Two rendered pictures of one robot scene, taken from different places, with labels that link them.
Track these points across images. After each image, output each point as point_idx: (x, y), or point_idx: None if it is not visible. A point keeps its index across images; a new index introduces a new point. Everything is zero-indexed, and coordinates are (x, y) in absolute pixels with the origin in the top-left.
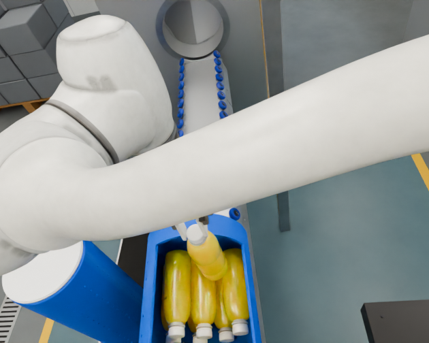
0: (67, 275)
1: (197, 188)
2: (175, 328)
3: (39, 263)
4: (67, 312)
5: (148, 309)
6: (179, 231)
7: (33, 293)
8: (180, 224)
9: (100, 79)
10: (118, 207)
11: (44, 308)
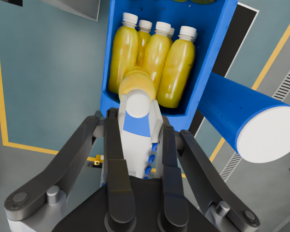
0: (256, 118)
1: None
2: (188, 33)
3: (274, 136)
4: (255, 94)
5: (213, 49)
6: (158, 110)
7: (286, 113)
8: (154, 119)
9: None
10: None
11: (276, 100)
